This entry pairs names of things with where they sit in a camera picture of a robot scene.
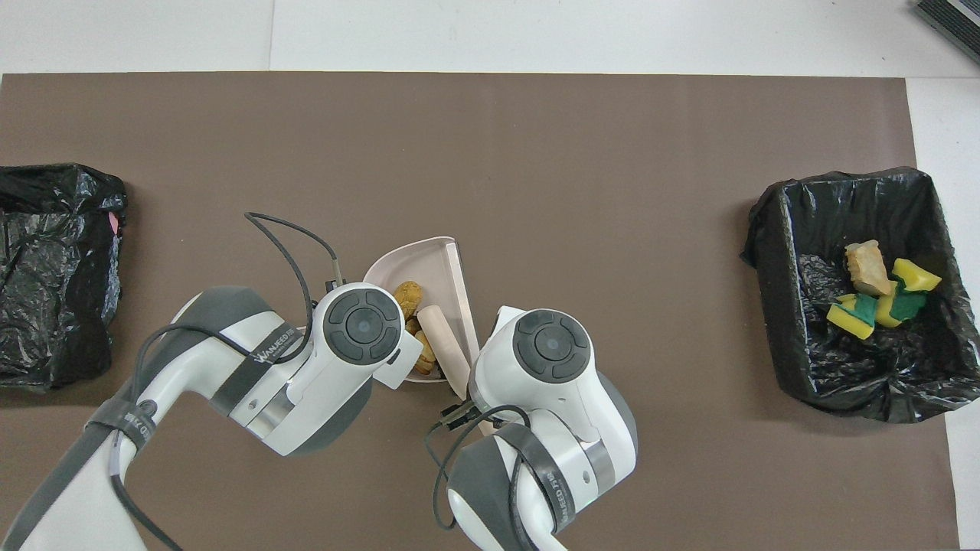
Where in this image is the beige plastic dustpan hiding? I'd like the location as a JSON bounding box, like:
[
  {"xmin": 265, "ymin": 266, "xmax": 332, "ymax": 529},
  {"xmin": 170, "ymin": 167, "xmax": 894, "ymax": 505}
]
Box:
[{"xmin": 362, "ymin": 236, "xmax": 482, "ymax": 386}]

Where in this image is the orange striped croissant piece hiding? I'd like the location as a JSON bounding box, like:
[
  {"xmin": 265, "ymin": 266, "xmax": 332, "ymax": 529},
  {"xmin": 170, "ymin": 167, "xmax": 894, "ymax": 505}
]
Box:
[{"xmin": 412, "ymin": 331, "xmax": 439, "ymax": 377}]

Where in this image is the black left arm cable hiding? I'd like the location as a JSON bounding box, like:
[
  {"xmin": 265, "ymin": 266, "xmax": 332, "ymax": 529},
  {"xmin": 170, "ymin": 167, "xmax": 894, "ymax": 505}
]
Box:
[{"xmin": 107, "ymin": 212, "xmax": 343, "ymax": 551}]

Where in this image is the brown paper table mat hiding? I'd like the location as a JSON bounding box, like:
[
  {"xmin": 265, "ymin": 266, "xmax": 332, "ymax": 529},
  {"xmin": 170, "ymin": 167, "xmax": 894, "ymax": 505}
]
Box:
[{"xmin": 0, "ymin": 72, "xmax": 962, "ymax": 551}]

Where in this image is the open bin with black bag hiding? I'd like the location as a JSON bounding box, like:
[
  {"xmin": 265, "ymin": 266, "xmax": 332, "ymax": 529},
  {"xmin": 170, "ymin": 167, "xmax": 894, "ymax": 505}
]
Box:
[{"xmin": 739, "ymin": 166, "xmax": 980, "ymax": 424}]

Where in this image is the beige hand brush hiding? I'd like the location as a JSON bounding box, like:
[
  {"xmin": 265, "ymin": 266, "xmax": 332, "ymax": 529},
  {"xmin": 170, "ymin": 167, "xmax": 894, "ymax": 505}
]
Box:
[{"xmin": 416, "ymin": 305, "xmax": 497, "ymax": 439}]

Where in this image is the dark striped object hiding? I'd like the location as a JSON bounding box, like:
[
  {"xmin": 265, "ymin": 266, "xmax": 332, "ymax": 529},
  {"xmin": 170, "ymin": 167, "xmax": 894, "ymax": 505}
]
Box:
[{"xmin": 910, "ymin": 0, "xmax": 980, "ymax": 66}]

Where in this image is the beige crumbly sponge piece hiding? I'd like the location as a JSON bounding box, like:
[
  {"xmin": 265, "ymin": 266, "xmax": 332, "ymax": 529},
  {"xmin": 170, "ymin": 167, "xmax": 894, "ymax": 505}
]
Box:
[{"xmin": 844, "ymin": 240, "xmax": 895, "ymax": 298}]

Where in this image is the green yellow sponge piece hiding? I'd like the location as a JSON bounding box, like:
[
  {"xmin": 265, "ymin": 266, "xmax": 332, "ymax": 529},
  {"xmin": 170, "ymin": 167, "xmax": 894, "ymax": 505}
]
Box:
[{"xmin": 875, "ymin": 285, "xmax": 928, "ymax": 329}]

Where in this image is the bin wrapped in black bag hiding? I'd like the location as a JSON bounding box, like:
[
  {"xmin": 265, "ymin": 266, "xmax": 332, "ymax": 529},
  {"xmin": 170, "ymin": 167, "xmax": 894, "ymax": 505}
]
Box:
[{"xmin": 0, "ymin": 163, "xmax": 129, "ymax": 391}]

